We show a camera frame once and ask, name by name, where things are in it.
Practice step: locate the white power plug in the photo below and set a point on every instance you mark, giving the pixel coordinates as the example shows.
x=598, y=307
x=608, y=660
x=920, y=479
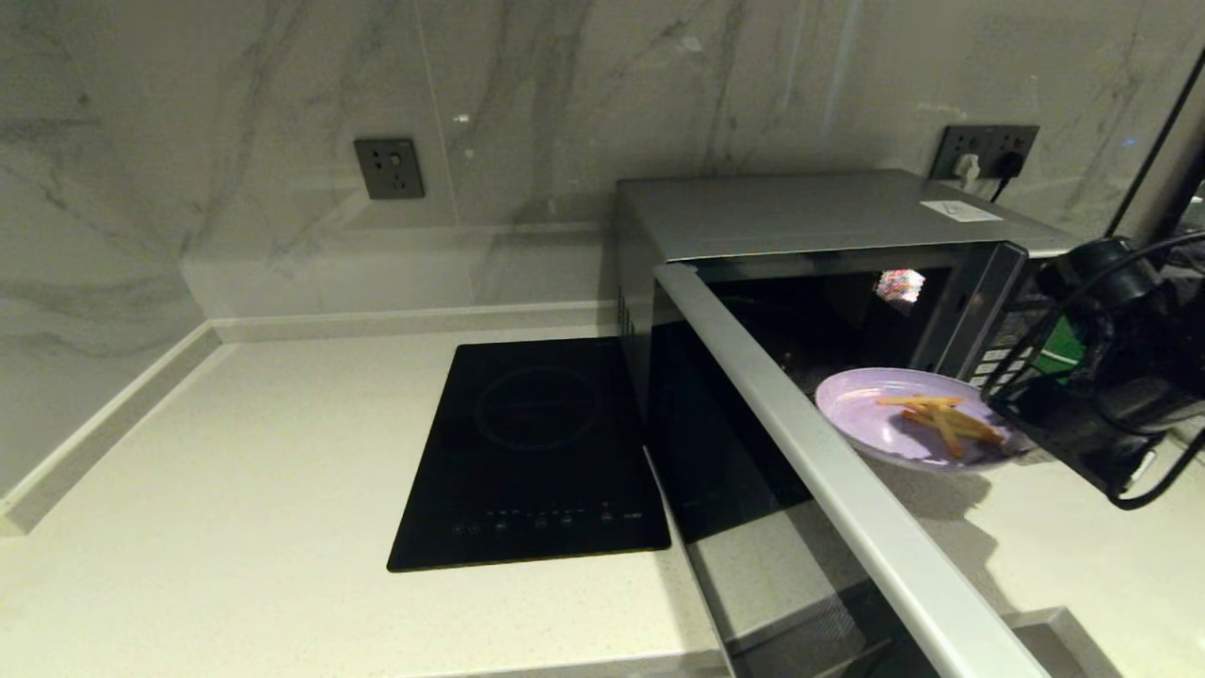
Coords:
x=967, y=171

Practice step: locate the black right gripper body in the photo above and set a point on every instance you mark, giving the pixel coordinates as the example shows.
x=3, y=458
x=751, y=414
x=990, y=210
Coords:
x=1064, y=419

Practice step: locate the grey double wall socket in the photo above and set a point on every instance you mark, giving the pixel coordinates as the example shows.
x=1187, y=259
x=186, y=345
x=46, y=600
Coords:
x=984, y=141

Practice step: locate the black induction cooktop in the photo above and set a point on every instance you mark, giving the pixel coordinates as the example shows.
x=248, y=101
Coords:
x=527, y=452

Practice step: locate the white sticker label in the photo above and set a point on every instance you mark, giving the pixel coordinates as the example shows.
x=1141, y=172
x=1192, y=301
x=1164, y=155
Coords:
x=960, y=211

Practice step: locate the purple plate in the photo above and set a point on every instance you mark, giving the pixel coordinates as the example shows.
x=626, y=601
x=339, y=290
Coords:
x=866, y=414

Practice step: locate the green cutting board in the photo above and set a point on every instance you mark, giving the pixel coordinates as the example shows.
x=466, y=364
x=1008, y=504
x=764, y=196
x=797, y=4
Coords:
x=1066, y=353

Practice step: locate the black glass microwave door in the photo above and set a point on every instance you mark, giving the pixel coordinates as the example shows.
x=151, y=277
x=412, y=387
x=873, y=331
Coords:
x=753, y=499

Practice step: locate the grey single wall socket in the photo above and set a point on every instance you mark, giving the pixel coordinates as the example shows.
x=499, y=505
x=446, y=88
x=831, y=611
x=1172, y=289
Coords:
x=390, y=169

